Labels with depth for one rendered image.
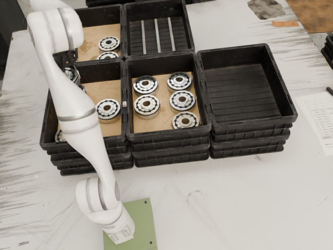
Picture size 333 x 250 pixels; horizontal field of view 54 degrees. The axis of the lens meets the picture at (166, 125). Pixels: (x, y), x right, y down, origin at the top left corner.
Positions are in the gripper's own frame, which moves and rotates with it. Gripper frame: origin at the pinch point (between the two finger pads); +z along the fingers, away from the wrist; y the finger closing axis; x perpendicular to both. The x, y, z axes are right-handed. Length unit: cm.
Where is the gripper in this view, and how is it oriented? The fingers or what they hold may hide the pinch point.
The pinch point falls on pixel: (69, 73)
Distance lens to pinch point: 124.3
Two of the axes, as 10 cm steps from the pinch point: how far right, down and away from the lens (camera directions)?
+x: -8.7, -3.1, 3.7
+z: 0.8, 6.6, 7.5
